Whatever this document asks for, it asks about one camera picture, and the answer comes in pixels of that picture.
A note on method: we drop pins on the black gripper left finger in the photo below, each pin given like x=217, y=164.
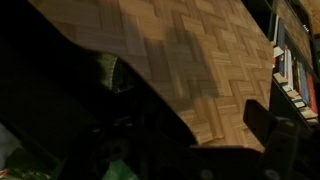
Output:
x=113, y=140

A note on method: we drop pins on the blue book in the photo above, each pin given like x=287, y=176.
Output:
x=303, y=83

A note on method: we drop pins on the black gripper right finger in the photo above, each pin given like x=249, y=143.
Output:
x=276, y=140

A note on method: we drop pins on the white book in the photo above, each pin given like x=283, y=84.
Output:
x=289, y=68

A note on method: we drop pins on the grey-blue book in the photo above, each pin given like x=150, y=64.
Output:
x=281, y=50

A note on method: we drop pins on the dark cube shelf unit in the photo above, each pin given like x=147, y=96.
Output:
x=280, y=106

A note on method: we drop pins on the orange book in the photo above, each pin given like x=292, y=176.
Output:
x=311, y=95

